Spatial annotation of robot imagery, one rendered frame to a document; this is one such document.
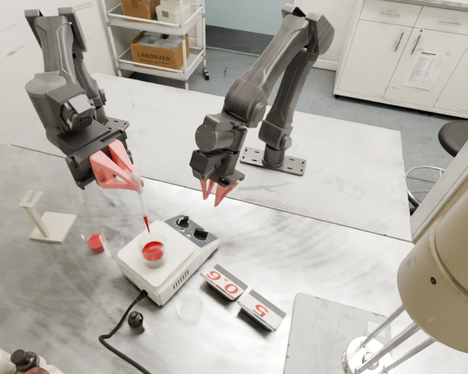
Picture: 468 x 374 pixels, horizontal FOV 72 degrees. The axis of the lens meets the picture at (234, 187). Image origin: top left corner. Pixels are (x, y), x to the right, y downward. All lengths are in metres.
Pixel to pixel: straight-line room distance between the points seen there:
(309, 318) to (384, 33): 2.47
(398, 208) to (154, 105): 0.88
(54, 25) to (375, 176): 0.90
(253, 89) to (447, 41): 2.43
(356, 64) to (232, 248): 2.40
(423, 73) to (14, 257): 2.90
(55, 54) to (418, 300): 0.70
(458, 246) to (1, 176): 1.06
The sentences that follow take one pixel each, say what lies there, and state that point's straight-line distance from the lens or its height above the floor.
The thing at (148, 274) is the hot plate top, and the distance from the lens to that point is 0.68.
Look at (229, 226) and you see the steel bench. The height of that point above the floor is 0.90.
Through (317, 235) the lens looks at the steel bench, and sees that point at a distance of 0.86.
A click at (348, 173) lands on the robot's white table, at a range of 1.04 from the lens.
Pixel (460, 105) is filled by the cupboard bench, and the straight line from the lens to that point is 3.30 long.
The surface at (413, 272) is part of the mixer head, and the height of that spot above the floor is 1.33.
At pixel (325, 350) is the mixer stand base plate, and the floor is 0.91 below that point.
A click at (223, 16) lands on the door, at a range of 3.64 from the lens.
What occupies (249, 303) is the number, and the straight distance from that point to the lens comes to 0.71.
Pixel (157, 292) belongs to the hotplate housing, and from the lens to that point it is 0.68.
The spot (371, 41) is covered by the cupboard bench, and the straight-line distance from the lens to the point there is 2.93.
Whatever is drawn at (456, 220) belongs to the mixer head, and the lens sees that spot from 0.29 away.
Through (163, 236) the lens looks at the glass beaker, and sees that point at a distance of 0.64.
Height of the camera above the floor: 1.58
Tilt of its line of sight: 47 degrees down
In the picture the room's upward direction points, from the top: 4 degrees clockwise
